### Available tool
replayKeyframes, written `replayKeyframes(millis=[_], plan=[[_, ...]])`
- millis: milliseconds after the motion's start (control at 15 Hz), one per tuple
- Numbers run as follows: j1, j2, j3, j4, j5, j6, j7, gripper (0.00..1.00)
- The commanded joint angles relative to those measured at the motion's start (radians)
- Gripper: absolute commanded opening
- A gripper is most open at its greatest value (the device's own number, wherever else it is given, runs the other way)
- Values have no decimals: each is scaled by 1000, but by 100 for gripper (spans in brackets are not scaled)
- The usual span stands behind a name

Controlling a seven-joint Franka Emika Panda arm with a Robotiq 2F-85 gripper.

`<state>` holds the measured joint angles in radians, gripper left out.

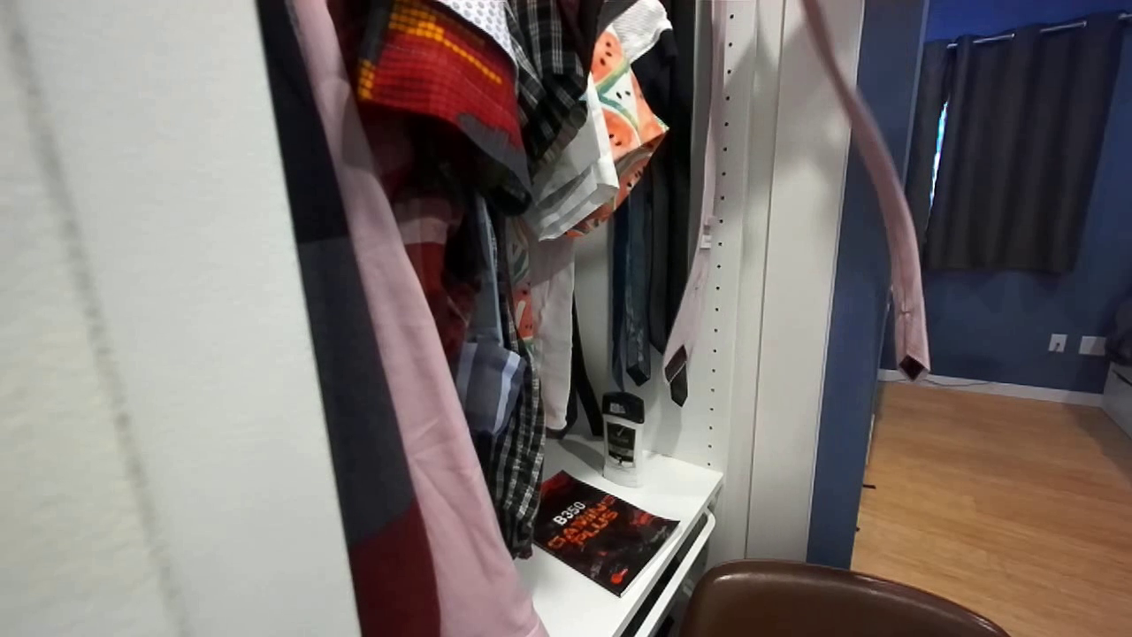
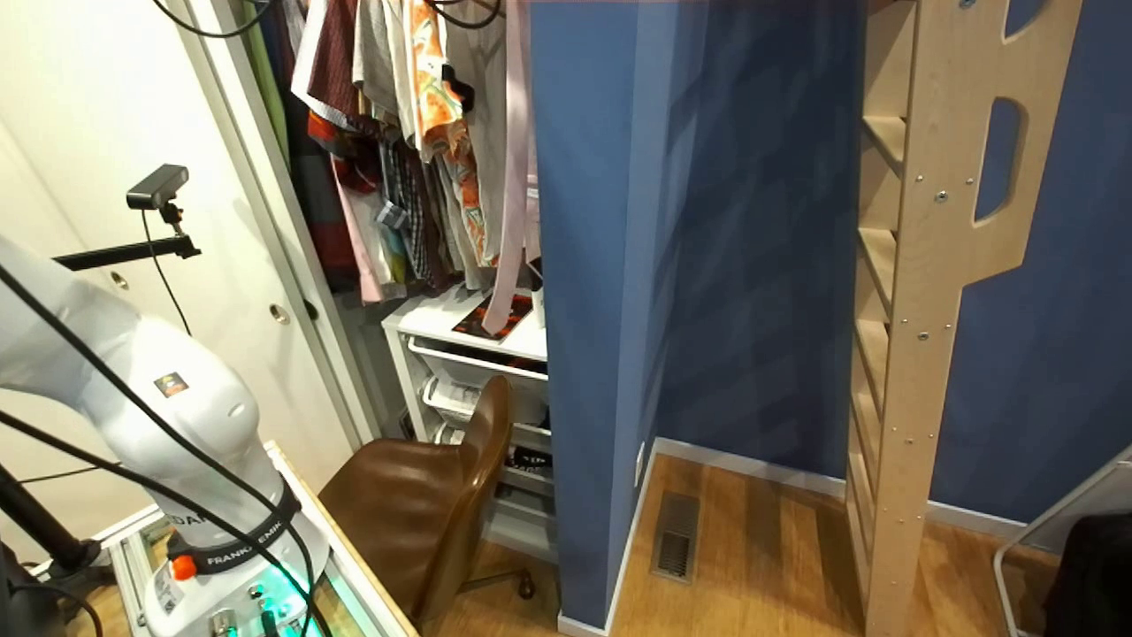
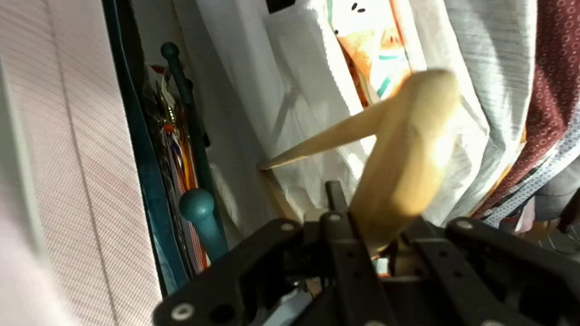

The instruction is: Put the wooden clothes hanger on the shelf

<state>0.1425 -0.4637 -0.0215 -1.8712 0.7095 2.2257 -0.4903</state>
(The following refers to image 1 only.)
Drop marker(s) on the white shelf drawer unit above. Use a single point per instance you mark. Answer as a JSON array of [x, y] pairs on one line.
[[678, 489]]

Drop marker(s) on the white mesh garment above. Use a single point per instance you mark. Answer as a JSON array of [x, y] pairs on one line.
[[554, 341]]

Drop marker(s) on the black white checked shirt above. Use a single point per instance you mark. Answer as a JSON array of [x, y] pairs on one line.
[[518, 470]]

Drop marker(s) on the pink dress shirt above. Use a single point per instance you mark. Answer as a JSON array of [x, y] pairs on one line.
[[418, 411]]

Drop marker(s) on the black hanging garment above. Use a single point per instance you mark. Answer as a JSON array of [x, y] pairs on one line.
[[678, 179]]

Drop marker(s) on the black red book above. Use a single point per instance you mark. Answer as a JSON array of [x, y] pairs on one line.
[[601, 531]]

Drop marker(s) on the white pegged closet panel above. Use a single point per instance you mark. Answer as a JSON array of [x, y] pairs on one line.
[[778, 356]]

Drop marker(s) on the grey red garment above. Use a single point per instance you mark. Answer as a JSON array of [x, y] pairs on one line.
[[339, 356]]

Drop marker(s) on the dark tartan shirt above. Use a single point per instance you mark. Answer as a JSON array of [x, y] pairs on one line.
[[548, 56]]

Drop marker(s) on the red plaid shirt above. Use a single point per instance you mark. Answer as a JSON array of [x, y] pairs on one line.
[[437, 70]]

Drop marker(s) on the brown leather chair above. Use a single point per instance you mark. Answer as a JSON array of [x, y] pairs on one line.
[[824, 606]]

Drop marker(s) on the dark window curtain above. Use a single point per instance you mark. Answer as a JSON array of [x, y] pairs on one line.
[[924, 153], [1025, 153]]

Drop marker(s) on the white closet door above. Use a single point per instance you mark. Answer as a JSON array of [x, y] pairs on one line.
[[142, 356]]

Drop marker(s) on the white wall outlet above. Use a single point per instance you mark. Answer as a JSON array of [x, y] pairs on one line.
[[1093, 343], [1057, 341]]

